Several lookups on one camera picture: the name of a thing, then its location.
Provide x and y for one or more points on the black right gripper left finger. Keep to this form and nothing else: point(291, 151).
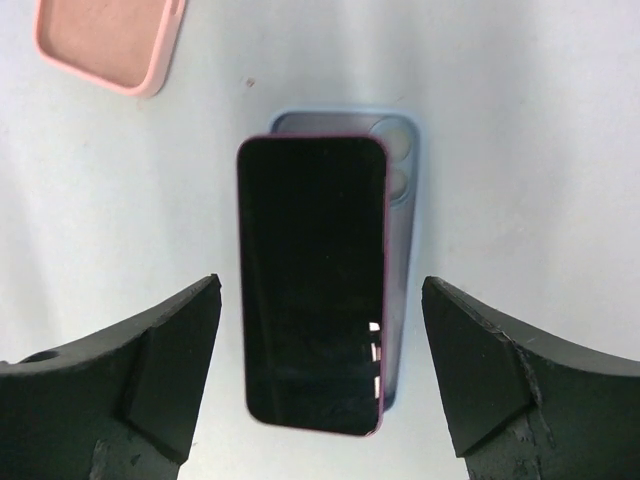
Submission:
point(121, 403)

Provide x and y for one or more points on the purple-edged black phone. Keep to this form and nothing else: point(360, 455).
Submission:
point(312, 218)

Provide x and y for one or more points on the pink phone case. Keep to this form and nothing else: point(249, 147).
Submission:
point(123, 46)

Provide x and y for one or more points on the light blue phone case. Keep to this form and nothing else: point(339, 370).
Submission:
point(402, 139)

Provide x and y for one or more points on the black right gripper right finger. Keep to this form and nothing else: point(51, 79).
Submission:
point(521, 403)

